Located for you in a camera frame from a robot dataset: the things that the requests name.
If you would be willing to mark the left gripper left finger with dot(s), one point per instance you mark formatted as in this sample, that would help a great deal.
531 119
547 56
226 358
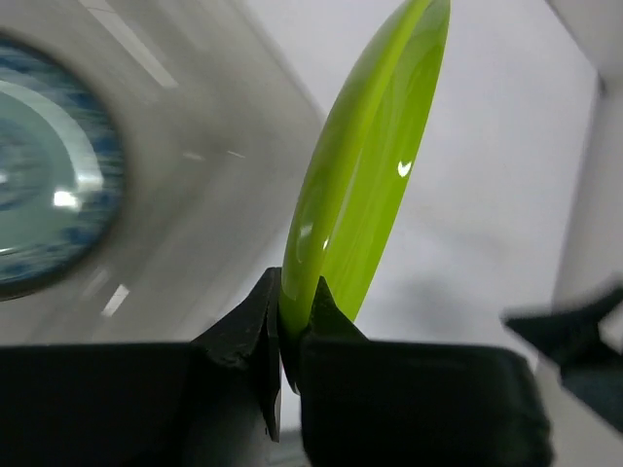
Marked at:
211 401

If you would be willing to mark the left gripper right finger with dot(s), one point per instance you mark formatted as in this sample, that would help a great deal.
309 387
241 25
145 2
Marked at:
396 403

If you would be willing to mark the green plate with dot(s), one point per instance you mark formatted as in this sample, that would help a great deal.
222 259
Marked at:
360 168

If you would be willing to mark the blue patterned plate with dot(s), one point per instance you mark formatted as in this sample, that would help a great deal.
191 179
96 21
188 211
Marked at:
64 168

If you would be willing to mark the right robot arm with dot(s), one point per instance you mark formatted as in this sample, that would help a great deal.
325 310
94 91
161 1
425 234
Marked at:
576 333

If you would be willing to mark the clear plastic bin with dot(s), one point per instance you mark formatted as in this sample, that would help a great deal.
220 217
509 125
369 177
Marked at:
218 136

